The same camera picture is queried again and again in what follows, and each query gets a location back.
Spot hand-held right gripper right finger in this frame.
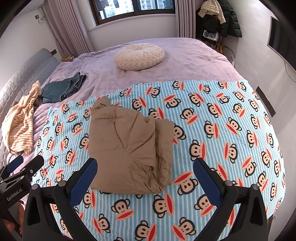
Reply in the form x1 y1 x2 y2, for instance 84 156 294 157
193 158 271 241

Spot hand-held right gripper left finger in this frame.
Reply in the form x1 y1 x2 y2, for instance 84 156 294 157
22 158 97 241

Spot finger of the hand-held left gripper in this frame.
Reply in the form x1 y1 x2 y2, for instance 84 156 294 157
5 155 24 175
0 155 45 184

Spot tan puffer jacket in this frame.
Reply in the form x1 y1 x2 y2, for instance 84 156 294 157
88 97 174 194

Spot person's left hand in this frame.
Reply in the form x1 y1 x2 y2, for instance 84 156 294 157
0 204 25 234

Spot cream striped shirt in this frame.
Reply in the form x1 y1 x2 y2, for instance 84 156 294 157
2 80 42 155

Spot monkey print striped blanket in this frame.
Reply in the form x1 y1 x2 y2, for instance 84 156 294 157
31 79 287 241

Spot blue jeans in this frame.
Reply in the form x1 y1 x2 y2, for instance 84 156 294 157
40 72 87 103

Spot grey padded headboard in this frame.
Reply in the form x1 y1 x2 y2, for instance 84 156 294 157
0 48 58 121

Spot black flat bar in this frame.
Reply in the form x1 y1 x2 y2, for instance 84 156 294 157
256 86 277 117

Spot white floor fan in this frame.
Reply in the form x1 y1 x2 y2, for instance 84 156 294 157
227 50 237 67

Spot purple bed cover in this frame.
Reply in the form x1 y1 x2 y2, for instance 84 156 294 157
0 37 243 167

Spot round cream cushion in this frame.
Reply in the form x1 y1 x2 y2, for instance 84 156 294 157
114 43 165 71

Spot long pale pleated curtain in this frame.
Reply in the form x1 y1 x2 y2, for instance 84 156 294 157
47 0 94 58

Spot printed bag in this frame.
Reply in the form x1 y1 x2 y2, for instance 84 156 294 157
202 30 220 42

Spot dark green puffer coat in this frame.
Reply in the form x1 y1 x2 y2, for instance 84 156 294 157
217 0 242 39

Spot short pale pleated curtain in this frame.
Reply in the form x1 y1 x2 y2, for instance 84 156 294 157
174 0 196 39

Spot hanging beige puffer jacket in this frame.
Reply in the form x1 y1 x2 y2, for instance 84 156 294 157
198 0 226 25

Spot dark framed window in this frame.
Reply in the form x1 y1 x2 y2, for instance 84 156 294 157
89 0 176 26

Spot black cable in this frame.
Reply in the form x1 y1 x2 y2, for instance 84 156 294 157
284 61 296 77

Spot wall television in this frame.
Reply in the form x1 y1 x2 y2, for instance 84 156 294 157
267 16 296 67

